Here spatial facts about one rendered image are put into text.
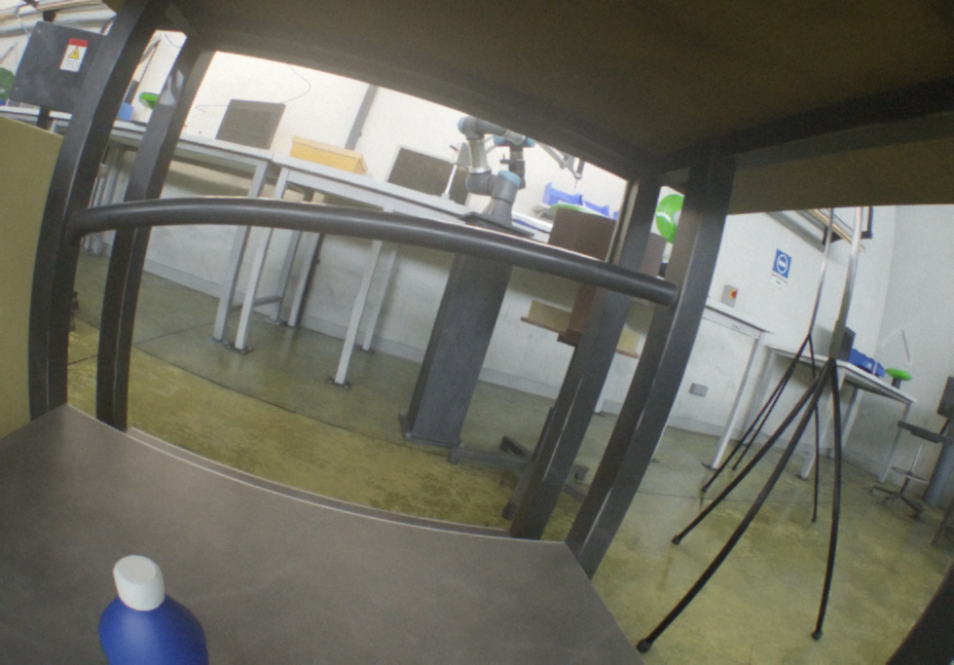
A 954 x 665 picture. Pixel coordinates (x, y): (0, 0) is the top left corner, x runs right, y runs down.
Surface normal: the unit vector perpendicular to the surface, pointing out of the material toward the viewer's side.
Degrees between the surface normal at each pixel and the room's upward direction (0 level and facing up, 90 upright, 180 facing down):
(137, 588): 43
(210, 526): 0
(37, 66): 96
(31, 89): 96
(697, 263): 90
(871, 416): 90
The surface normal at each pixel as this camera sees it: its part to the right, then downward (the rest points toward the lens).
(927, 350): -0.95, -0.29
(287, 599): 0.29, -0.95
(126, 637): 0.11, -0.44
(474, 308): 0.26, 0.14
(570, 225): -0.57, -0.13
